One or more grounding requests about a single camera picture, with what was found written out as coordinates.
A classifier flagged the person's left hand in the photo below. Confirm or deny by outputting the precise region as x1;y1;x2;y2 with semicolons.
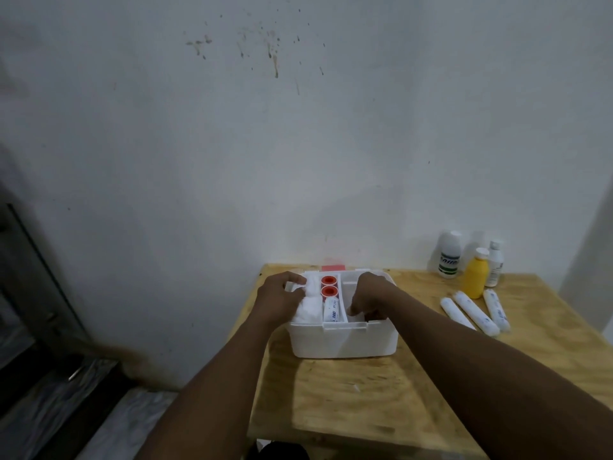
252;271;308;331

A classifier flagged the person's right hand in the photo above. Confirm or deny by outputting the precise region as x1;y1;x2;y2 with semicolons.
347;272;399;323

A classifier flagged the white cotton wad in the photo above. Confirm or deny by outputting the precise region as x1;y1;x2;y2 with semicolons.
285;276;326;325

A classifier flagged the person's right forearm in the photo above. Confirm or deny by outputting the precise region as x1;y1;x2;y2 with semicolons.
378;284;613;460

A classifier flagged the person's left forearm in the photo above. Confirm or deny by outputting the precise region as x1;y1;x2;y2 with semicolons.
135;307;288;460

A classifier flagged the white plastic storage box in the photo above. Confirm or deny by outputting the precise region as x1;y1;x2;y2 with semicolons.
285;266;400;359

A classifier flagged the white bottle with green label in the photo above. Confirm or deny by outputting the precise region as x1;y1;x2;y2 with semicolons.
438;231;463;279

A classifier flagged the yellow bottle with white cap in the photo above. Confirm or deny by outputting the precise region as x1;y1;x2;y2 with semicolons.
463;247;490;300

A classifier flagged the small white bottle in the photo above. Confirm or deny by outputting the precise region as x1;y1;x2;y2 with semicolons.
485;240;505;288

